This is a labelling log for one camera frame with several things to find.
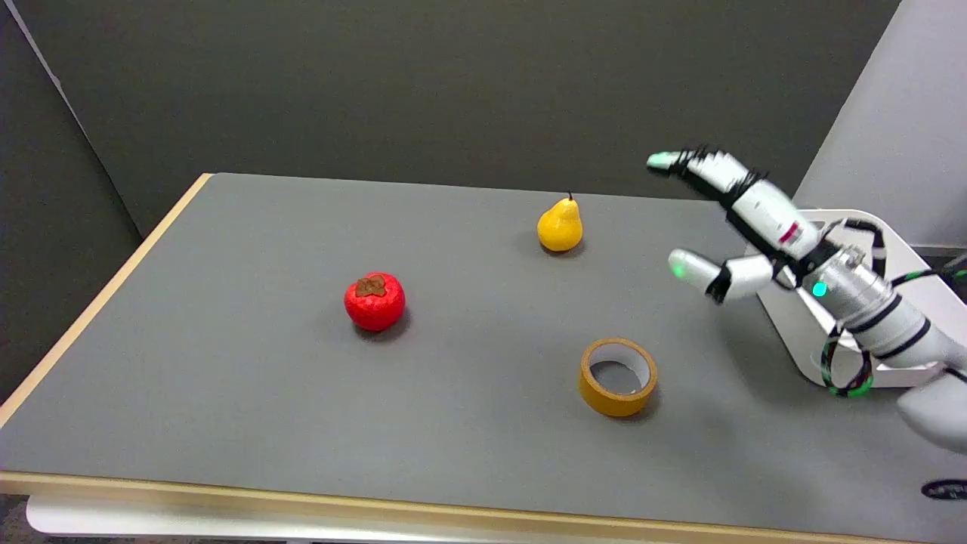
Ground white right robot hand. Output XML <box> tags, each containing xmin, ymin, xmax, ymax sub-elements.
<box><xmin>647</xmin><ymin>147</ymin><xmax>841</xmax><ymax>305</ymax></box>

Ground yellow pear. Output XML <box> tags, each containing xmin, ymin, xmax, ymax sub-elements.
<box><xmin>537</xmin><ymin>193</ymin><xmax>584</xmax><ymax>253</ymax></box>

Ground black green cable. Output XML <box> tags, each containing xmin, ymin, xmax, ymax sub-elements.
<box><xmin>820</xmin><ymin>218</ymin><xmax>967</xmax><ymax>398</ymax></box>

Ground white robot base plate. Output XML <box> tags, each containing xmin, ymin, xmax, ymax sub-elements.
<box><xmin>744</xmin><ymin>209</ymin><xmax>967</xmax><ymax>389</ymax></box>

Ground red persimmon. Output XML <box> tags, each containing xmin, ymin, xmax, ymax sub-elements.
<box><xmin>344</xmin><ymin>271</ymin><xmax>406</xmax><ymax>333</ymax></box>

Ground yellow tape roll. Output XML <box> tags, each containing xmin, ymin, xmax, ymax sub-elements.
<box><xmin>579</xmin><ymin>337</ymin><xmax>659</xmax><ymax>418</ymax></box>

